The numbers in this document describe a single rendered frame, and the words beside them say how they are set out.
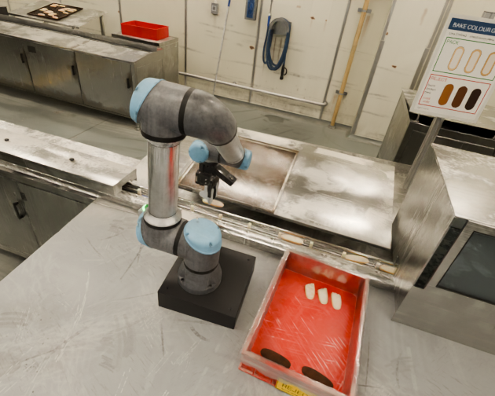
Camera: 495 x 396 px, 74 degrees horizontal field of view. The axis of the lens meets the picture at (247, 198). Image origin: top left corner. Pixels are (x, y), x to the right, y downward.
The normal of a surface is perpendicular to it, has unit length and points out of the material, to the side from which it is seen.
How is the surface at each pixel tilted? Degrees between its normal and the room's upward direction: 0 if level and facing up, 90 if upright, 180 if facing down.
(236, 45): 90
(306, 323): 0
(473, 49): 90
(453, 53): 90
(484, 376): 0
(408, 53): 90
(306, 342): 0
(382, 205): 10
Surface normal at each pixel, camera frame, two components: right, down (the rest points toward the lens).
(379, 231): 0.06, -0.70
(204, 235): 0.26, -0.72
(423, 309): -0.32, 0.52
